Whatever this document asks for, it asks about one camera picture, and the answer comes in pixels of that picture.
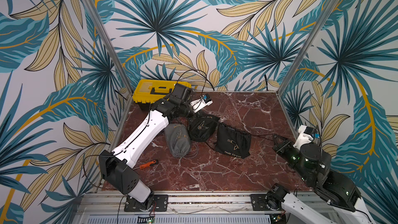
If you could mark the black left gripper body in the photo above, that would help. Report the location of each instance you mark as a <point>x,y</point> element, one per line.
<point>194,115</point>

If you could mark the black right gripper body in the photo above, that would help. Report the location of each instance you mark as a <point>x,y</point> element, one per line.
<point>280,144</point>

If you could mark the black hair dryer bag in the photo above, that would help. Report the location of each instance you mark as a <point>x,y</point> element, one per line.
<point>202,126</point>

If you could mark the grey fabric drawstring pouch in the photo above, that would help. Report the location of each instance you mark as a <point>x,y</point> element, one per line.
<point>178,140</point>

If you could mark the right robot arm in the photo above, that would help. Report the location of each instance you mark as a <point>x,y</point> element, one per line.
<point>312,164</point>

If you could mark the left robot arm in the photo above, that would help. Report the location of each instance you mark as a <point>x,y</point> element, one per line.
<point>117,166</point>

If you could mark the yellow and black toolbox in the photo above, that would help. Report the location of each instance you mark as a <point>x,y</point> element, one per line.
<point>149,91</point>

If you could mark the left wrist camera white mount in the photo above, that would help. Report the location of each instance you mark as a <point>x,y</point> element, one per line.
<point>204,101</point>

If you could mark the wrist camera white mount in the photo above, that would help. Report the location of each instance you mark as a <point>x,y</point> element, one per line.
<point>204,101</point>
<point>307,135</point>

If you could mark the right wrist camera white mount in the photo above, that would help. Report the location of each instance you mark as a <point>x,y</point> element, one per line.
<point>307,135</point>

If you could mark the orange handled screwdriver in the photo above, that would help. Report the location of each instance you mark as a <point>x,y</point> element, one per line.
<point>147,165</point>

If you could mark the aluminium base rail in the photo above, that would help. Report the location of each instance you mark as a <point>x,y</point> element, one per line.
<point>182,207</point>

